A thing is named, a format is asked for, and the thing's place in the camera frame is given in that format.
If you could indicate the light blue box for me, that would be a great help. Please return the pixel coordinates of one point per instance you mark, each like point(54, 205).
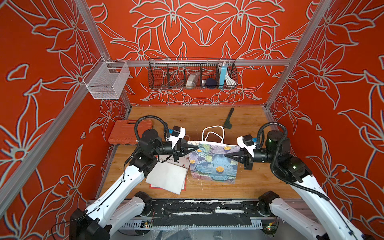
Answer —
point(223, 72)

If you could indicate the dark green wrench tool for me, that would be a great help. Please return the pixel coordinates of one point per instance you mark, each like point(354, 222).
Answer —
point(227, 124)

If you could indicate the black wire wall basket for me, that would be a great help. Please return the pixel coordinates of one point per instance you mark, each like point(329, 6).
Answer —
point(172, 73)

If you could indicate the silver packet in basket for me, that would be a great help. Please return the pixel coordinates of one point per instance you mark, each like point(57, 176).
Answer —
point(192, 81)

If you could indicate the red RICH paper bag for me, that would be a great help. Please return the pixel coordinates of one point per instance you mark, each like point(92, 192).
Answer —
point(173, 189)

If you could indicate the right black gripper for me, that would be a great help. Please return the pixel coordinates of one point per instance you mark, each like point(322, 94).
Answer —
point(245, 157)

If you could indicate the orange plastic tool case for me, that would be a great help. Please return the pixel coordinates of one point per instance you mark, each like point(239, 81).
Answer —
point(123, 132)

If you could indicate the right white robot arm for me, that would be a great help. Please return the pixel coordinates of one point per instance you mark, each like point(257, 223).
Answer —
point(272, 146)

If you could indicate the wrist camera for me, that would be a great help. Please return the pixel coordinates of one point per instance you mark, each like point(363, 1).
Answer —
point(247, 142)
point(176, 133)

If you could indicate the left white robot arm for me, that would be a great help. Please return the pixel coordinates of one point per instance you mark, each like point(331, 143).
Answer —
point(108, 213)

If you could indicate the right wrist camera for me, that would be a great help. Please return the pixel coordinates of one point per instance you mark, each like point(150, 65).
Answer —
point(247, 142)

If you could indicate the white slotted cable duct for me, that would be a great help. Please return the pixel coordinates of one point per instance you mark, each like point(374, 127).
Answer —
point(141, 225)

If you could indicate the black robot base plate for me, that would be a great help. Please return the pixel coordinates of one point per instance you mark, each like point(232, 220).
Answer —
point(168, 212)

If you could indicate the white wire mesh basket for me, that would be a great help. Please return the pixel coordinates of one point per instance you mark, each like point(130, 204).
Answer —
point(107, 80)

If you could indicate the white happy day paper bag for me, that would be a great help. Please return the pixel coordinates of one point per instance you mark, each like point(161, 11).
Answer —
point(169, 173)

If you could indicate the dark blue round object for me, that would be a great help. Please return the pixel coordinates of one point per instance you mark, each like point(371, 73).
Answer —
point(210, 83)

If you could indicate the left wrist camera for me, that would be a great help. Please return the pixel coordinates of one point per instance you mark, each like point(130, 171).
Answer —
point(176, 133)

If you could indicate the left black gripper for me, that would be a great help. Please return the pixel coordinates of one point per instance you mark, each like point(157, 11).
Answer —
point(180, 151)

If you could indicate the colourful patterned paper bag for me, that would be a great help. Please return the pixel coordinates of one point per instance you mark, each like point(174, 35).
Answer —
point(209, 162)

